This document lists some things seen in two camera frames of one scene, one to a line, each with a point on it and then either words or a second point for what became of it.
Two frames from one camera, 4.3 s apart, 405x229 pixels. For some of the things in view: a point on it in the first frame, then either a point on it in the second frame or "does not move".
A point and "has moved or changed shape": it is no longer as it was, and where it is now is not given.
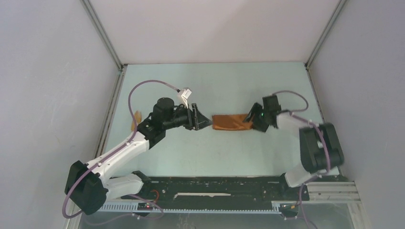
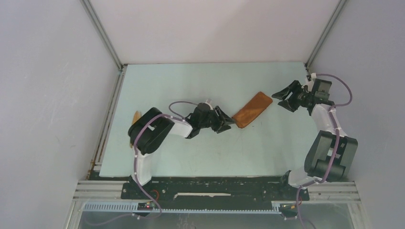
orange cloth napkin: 230,122 has moved or changed shape
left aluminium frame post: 103,35 does not move
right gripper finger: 261,125 → 291,104
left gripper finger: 198,126 → 224,127
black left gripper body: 186,120 → 213,120
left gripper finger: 199,120 → 228,119
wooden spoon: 138,116 does not move
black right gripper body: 263,112 → 301,97
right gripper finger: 256,108 → 284,94
